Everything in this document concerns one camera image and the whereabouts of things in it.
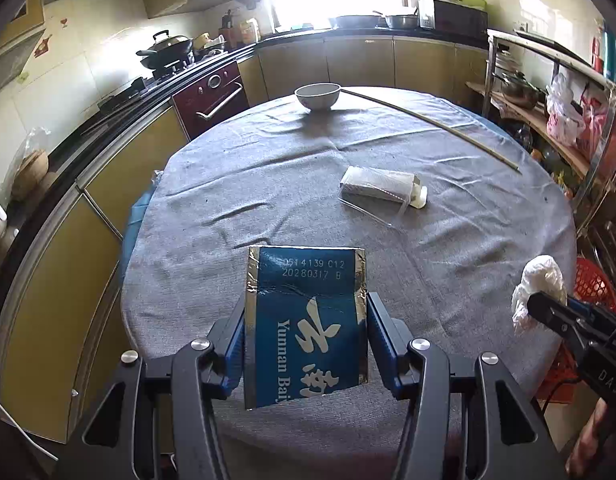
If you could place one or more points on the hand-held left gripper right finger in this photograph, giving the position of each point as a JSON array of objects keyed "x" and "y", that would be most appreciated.
[{"x": 380, "y": 342}]

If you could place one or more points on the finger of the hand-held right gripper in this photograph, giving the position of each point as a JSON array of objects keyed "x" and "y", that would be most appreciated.
[
  {"x": 555, "y": 315},
  {"x": 595, "y": 312}
]

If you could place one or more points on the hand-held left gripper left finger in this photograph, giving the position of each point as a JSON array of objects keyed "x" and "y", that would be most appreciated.
[{"x": 235, "y": 345}]

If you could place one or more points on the white plastic bag ball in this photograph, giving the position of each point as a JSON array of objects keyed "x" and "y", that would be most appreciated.
[{"x": 540, "y": 275}]

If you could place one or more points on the blue toothpaste tube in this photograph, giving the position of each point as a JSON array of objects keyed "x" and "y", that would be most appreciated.
[{"x": 308, "y": 320}]

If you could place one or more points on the white cardboard box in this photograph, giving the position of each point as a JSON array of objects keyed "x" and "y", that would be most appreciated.
[{"x": 419, "y": 199}]

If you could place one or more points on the clear plastic packet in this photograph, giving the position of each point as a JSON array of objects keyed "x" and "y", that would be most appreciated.
[{"x": 373, "y": 182}]

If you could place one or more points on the person's right hand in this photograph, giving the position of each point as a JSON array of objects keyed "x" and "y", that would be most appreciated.
[{"x": 585, "y": 440}]

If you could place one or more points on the blue table cover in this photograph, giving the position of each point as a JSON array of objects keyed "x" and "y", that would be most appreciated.
[{"x": 137, "y": 215}]

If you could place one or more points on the grey tablecloth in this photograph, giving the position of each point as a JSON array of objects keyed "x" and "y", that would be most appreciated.
[{"x": 288, "y": 170}]

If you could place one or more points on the metal and wood storage rack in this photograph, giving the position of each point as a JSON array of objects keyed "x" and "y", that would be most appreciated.
[{"x": 533, "y": 120}]

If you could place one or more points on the white and pink plastic bags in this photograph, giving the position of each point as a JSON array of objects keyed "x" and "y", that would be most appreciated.
[{"x": 570, "y": 117}]

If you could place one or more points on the long thin bamboo stick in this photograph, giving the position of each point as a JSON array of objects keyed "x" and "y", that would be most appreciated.
[{"x": 438, "y": 123}]

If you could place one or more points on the pot with glass lid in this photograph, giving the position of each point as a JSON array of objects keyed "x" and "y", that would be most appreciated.
[{"x": 520, "y": 90}]

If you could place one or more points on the dark red built-in oven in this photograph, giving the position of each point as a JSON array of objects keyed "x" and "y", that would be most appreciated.
[{"x": 212, "y": 100}]

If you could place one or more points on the white bowl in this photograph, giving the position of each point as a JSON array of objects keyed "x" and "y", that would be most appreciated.
[{"x": 318, "y": 97}]

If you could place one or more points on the teal thermos flask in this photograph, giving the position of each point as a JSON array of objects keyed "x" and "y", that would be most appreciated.
[{"x": 613, "y": 55}]

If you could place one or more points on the red bottle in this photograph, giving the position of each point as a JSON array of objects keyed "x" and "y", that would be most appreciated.
[{"x": 597, "y": 54}]

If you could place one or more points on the clear bag with brown contents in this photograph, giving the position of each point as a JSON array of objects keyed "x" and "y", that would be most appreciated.
[{"x": 30, "y": 170}]

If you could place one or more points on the black gas hob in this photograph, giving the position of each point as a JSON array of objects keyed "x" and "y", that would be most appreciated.
[{"x": 175, "y": 69}]

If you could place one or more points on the black wok with lid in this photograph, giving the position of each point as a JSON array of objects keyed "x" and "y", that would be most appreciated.
[{"x": 167, "y": 50}]

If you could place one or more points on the cream pot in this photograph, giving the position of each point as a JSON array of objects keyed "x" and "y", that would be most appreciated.
[{"x": 210, "y": 41}]

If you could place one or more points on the microwave oven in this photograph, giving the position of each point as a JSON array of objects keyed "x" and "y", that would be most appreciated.
[{"x": 453, "y": 17}]

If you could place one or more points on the yellow packet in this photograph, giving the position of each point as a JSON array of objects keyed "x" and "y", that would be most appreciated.
[{"x": 250, "y": 30}]

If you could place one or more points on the wide metal pan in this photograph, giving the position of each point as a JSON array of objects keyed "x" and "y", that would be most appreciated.
[{"x": 355, "y": 21}]

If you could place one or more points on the small metal basin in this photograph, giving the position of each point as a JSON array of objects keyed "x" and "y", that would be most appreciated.
[{"x": 402, "y": 21}]

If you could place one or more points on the dark bottle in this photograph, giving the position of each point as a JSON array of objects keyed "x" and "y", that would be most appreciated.
[{"x": 228, "y": 22}]

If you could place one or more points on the red wall sticker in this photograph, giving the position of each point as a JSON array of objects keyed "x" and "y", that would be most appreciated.
[{"x": 43, "y": 46}]

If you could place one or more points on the yellow wall cabinet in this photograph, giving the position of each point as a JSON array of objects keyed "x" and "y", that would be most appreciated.
[{"x": 12, "y": 45}]

